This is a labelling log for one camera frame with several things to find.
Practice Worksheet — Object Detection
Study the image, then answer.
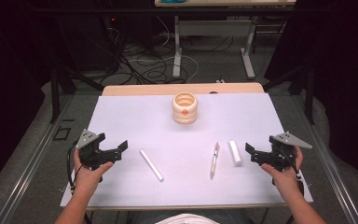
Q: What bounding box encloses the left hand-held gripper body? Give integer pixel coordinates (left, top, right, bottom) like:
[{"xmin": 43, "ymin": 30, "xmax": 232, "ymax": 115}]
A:
[{"xmin": 75, "ymin": 129, "xmax": 123, "ymax": 171}]

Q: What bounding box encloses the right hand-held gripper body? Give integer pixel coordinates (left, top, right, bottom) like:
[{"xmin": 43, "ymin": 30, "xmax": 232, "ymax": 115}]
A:
[{"xmin": 250, "ymin": 131, "xmax": 313, "ymax": 173}]

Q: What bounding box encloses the short white tube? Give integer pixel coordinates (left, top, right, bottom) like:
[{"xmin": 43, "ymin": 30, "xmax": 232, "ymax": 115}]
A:
[{"xmin": 228, "ymin": 140, "xmax": 243, "ymax": 167}]

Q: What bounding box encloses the slim white pen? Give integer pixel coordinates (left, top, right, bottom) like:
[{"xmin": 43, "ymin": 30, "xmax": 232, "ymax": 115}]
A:
[{"xmin": 139, "ymin": 149, "xmax": 165, "ymax": 182}]

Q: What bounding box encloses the cream ribbed pen holder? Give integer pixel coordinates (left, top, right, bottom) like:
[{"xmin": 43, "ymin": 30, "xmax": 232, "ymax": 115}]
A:
[{"xmin": 172, "ymin": 91, "xmax": 199, "ymax": 125}]

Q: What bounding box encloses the person's left hand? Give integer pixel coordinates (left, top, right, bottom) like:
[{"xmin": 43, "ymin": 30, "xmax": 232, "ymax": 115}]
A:
[{"xmin": 73, "ymin": 148, "xmax": 115, "ymax": 191}]

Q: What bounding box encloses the person's right hand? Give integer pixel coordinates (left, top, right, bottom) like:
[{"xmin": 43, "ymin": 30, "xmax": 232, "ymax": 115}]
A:
[{"xmin": 260, "ymin": 146, "xmax": 304, "ymax": 192}]

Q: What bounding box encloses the black metal stand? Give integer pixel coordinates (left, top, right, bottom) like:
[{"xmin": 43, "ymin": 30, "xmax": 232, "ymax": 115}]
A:
[
  {"xmin": 49, "ymin": 60, "xmax": 105, "ymax": 124},
  {"xmin": 262, "ymin": 63, "xmax": 317, "ymax": 126}
]

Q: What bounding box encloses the light wooden table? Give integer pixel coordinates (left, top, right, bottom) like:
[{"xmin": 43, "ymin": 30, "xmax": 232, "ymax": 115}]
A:
[{"xmin": 62, "ymin": 82, "xmax": 307, "ymax": 213}]

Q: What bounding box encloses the white table mat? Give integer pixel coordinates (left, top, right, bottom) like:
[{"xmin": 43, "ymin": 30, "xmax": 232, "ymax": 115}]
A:
[{"xmin": 60, "ymin": 92, "xmax": 314, "ymax": 208}]

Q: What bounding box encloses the person's white shirt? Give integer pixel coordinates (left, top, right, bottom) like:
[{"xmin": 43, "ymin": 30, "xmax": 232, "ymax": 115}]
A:
[{"xmin": 155, "ymin": 213, "xmax": 221, "ymax": 224}]

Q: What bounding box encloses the dark cabinet with red light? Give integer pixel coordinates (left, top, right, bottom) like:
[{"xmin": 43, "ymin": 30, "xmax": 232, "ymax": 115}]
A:
[{"xmin": 54, "ymin": 13, "xmax": 122, "ymax": 72}]

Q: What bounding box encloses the desk with grey metal legs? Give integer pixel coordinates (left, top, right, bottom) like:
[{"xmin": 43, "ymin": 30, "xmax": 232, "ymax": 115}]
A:
[{"xmin": 154, "ymin": 0, "xmax": 297, "ymax": 80}]

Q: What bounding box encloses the right hand-held gripper cable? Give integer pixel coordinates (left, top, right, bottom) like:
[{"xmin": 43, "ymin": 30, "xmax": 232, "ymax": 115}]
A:
[{"xmin": 273, "ymin": 146, "xmax": 306, "ymax": 189}]

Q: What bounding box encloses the hand-held gripper cable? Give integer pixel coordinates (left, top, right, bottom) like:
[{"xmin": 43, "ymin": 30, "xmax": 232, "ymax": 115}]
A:
[
  {"xmin": 273, "ymin": 146, "xmax": 306, "ymax": 189},
  {"xmin": 66, "ymin": 139, "xmax": 87, "ymax": 191}
]

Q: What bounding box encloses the left hand-held gripper cable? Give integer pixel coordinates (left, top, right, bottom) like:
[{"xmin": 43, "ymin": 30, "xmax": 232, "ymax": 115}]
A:
[{"xmin": 66, "ymin": 139, "xmax": 87, "ymax": 191}]

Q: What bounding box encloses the grey metal floor rail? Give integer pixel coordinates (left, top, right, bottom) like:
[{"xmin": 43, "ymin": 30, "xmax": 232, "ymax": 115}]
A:
[
  {"xmin": 0, "ymin": 94, "xmax": 76, "ymax": 224},
  {"xmin": 292, "ymin": 94, "xmax": 358, "ymax": 224}
]

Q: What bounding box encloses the tangle of black floor cables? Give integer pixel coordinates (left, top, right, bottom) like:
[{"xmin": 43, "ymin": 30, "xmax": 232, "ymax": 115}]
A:
[{"xmin": 103, "ymin": 15, "xmax": 235, "ymax": 87}]

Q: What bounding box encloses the white floor cable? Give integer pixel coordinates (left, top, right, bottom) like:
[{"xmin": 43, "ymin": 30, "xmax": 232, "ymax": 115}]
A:
[{"xmin": 126, "ymin": 15, "xmax": 200, "ymax": 84}]

